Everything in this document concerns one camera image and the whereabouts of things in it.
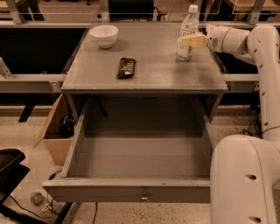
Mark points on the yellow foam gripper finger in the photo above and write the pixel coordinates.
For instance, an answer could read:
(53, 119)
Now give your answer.
(198, 40)

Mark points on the clear plastic water bottle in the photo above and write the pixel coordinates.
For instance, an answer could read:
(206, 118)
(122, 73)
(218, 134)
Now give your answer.
(189, 26)

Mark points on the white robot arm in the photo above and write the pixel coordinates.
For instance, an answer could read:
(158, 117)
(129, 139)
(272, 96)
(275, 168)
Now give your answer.
(245, 168)

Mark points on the grey cabinet with top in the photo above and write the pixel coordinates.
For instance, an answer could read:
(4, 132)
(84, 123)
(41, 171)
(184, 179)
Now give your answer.
(163, 92)

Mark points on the open grey top drawer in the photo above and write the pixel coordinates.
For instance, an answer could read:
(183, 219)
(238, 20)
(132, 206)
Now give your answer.
(116, 165)

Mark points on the brass drawer knob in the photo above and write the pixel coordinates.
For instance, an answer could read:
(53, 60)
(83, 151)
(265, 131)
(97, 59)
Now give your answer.
(144, 197)

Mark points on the dark snack bar wrapper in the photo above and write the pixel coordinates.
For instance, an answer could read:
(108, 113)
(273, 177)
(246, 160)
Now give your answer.
(126, 68)

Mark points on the white ceramic bowl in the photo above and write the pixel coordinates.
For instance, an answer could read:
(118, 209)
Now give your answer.
(104, 35)

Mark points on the brown cardboard box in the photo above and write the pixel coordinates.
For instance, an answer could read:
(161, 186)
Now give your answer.
(58, 130)

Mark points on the small clear jar on floor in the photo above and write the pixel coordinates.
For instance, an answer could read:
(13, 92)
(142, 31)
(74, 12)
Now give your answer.
(37, 198)

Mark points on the black office chair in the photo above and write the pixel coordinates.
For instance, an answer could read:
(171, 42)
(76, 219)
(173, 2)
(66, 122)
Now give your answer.
(12, 171)

